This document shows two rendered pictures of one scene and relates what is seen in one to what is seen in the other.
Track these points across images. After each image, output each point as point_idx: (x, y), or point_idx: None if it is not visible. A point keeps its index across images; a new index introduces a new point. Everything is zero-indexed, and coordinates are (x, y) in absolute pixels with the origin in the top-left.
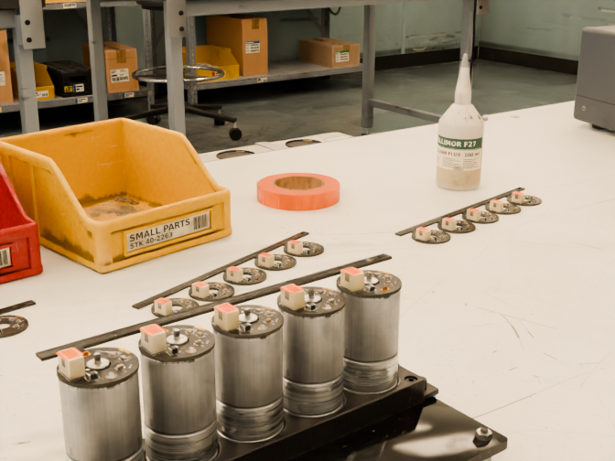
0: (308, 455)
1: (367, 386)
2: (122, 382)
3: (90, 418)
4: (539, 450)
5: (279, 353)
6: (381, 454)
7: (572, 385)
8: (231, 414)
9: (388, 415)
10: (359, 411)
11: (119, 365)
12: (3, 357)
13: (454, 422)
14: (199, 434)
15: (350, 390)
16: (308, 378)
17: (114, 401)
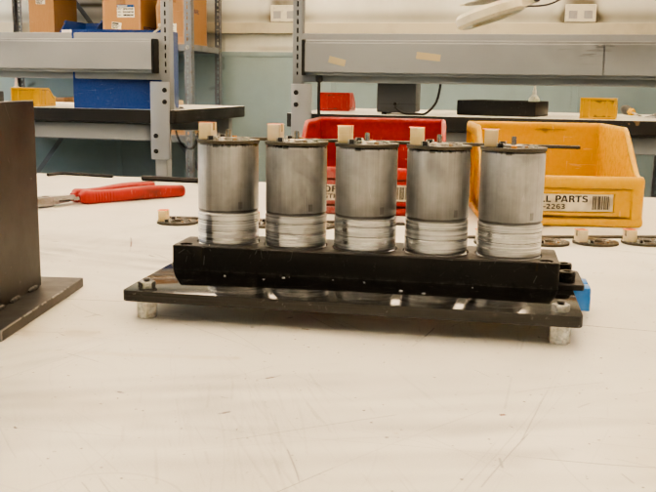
0: (394, 282)
1: (487, 249)
2: (225, 144)
3: (202, 169)
4: (635, 353)
5: (378, 173)
6: (448, 294)
7: None
8: (335, 223)
9: (503, 285)
10: (463, 264)
11: (234, 138)
12: (333, 235)
13: (554, 301)
14: (288, 218)
15: (477, 253)
16: (414, 213)
17: (217, 158)
